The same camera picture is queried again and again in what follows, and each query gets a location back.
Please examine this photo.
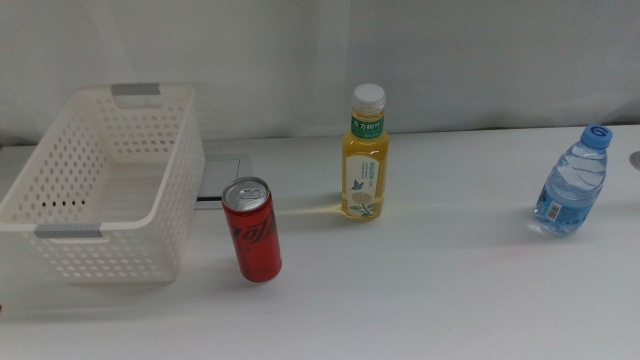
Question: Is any yellow tea bottle white cap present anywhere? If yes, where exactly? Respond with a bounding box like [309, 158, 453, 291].
[341, 82, 391, 221]

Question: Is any red cola can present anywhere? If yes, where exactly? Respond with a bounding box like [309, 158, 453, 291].
[221, 176, 283, 284]

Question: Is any clear water bottle blue cap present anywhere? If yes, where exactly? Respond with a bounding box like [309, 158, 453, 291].
[532, 123, 614, 237]

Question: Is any silver table socket panel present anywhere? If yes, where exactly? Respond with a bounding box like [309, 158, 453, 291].
[195, 153, 254, 211]

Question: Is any white perforated plastic basket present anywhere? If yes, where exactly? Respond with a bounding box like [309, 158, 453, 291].
[0, 82, 207, 286]

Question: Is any white backdrop curtain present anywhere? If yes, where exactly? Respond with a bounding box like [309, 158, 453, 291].
[0, 0, 640, 147]

